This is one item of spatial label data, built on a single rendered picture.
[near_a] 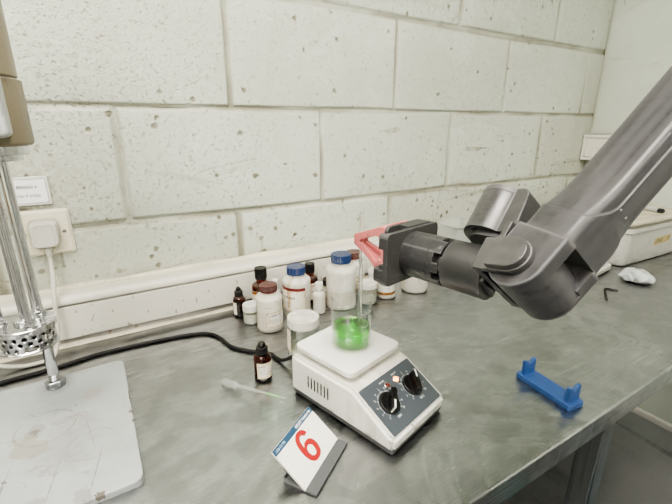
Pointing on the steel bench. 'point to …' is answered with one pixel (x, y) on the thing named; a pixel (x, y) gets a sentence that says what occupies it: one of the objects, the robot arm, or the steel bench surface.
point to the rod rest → (567, 399)
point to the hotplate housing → (317, 378)
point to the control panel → (414, 405)
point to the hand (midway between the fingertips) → (360, 238)
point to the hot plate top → (347, 366)
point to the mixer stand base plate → (69, 440)
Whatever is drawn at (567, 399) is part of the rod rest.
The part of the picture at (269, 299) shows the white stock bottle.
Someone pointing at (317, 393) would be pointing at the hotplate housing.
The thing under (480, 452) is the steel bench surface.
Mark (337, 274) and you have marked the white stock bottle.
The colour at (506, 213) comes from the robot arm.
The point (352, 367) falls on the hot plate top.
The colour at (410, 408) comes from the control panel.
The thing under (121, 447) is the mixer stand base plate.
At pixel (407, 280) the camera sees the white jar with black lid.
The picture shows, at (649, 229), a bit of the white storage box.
